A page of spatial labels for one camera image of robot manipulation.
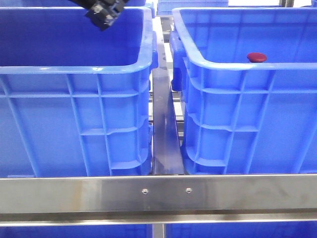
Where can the stainless steel rack frame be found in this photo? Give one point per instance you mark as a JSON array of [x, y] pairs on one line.
[[168, 195]]

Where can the blue plastic crate right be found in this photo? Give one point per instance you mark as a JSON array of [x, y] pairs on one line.
[[242, 117]]

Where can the blue plastic crate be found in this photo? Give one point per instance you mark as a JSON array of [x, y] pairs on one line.
[[74, 100], [242, 117]]

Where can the blue plastic crate left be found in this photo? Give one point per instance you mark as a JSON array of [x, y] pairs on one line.
[[74, 100]]

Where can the blue crate lower left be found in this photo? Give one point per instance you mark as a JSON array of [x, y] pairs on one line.
[[104, 231]]

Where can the red mushroom push button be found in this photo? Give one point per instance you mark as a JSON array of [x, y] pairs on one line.
[[256, 57]]

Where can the blue crate lower right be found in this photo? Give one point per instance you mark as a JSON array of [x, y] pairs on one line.
[[243, 230]]

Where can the blue crate rear middle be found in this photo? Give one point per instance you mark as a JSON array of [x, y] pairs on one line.
[[165, 7]]

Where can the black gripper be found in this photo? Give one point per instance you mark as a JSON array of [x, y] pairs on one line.
[[88, 4]]

